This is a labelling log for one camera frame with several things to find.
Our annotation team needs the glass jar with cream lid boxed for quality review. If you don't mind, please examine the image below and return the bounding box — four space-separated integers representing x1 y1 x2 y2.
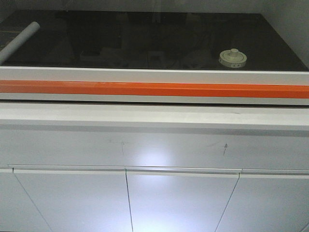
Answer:
219 48 247 69

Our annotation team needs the white sash with orange handle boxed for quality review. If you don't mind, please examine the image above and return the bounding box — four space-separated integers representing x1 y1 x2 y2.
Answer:
0 66 309 106

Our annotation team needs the white fume hood base cabinet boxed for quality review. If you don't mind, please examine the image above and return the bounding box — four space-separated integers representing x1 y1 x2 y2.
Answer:
0 102 309 232

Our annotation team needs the rolled grey mat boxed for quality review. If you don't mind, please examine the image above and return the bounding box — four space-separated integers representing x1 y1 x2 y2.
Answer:
0 21 40 65

